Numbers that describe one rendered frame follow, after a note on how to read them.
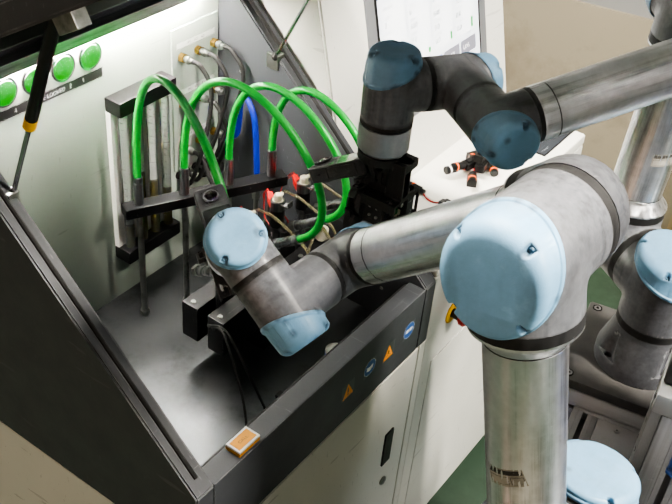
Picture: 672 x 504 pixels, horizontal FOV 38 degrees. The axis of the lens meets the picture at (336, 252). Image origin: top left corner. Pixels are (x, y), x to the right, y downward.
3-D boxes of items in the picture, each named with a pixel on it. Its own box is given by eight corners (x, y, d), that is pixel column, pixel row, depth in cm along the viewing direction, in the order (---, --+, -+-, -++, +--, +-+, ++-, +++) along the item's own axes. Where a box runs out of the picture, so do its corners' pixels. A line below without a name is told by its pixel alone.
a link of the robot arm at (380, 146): (348, 122, 137) (381, 101, 142) (345, 150, 140) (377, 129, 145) (393, 141, 134) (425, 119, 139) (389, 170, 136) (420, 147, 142)
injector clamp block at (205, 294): (222, 384, 185) (223, 323, 175) (183, 360, 189) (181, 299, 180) (329, 296, 207) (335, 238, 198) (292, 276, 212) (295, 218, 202)
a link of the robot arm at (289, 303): (361, 305, 124) (310, 234, 124) (302, 349, 117) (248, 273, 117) (329, 326, 130) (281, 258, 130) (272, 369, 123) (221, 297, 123)
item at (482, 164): (479, 198, 214) (484, 177, 211) (438, 180, 219) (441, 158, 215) (527, 157, 229) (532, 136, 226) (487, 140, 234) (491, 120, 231)
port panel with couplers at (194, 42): (186, 178, 199) (183, 36, 180) (173, 172, 201) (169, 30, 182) (228, 153, 208) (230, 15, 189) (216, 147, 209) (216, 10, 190)
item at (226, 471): (214, 548, 161) (214, 485, 151) (194, 534, 163) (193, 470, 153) (416, 349, 202) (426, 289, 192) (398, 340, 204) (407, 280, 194)
